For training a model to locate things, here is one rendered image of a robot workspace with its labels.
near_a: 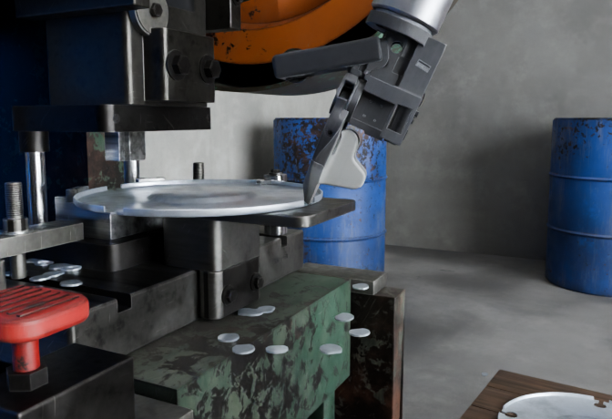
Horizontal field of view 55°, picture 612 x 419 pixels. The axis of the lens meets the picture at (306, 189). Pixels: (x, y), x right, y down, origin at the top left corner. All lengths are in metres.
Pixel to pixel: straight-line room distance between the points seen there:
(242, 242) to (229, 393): 0.18
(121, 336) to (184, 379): 0.09
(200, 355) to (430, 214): 3.51
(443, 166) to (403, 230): 0.53
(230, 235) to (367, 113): 0.21
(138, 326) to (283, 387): 0.19
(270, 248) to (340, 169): 0.24
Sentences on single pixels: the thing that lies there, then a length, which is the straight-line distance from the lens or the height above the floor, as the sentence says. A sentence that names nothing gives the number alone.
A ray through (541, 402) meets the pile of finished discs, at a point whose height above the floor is 0.35.
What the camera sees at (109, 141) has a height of 0.85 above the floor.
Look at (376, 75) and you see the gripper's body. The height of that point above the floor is 0.92.
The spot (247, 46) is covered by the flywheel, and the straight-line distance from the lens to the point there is 1.07.
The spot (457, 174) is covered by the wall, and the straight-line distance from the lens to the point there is 3.98.
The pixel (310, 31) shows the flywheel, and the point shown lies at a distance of 1.02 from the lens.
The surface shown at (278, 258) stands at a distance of 0.84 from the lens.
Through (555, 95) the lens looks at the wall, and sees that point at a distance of 3.88.
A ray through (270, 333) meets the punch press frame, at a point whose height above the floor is 0.64.
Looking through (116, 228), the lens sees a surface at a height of 0.75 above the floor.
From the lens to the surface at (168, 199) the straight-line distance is 0.67.
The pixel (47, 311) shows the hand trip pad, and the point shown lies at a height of 0.76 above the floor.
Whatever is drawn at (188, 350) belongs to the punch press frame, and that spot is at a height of 0.64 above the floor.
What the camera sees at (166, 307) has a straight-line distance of 0.65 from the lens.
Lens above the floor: 0.87
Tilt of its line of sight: 7 degrees down
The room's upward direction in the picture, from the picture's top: straight up
